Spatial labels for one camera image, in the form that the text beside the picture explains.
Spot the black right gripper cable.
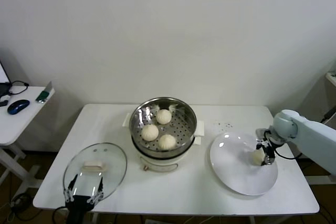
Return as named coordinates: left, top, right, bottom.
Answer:
left=274, top=145, right=303, bottom=160

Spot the white steamed baozi bun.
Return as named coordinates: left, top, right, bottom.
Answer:
left=156, top=109, right=173, bottom=125
left=158, top=134, right=176, bottom=151
left=250, top=149, right=265, bottom=166
left=141, top=124, right=159, bottom=142

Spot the dark crumb scatter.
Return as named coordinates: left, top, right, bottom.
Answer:
left=213, top=120, right=233, bottom=132

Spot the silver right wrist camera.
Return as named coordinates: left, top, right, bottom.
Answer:
left=256, top=128, right=272, bottom=143

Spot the black looped desk cable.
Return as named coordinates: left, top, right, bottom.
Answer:
left=7, top=80, right=29, bottom=96

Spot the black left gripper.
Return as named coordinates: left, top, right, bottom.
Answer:
left=64, top=174, right=105, bottom=224

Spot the white round plate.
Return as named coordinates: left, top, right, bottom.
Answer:
left=209, top=132, right=279, bottom=196

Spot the white side stand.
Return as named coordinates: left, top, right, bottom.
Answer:
left=306, top=73, right=336, bottom=186

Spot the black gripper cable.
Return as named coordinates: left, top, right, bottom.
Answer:
left=51, top=206, right=69, bottom=224
left=274, top=145, right=303, bottom=160

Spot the black floor cable bundle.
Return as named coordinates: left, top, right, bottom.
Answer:
left=0, top=176, right=36, bottom=222

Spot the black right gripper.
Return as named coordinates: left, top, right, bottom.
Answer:
left=256, top=141, right=277, bottom=167

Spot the white side desk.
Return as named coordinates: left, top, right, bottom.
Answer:
left=0, top=85, right=56, bottom=195

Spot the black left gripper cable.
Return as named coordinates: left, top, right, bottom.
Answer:
left=51, top=206, right=69, bottom=224

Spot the perforated steel steamer basket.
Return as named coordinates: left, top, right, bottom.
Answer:
left=130, top=97, right=198, bottom=157

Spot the blue computer mouse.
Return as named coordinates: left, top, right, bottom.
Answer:
left=7, top=99, right=31, bottom=115

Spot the green handled scraper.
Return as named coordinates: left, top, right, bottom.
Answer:
left=35, top=81, right=55, bottom=103

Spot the black laptop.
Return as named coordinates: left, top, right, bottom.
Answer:
left=0, top=58, right=13, bottom=96

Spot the round glass pot lid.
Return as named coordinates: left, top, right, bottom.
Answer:
left=62, top=142, right=129, bottom=205

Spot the black and white wall cable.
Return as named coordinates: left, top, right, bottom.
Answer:
left=321, top=105, right=336, bottom=125

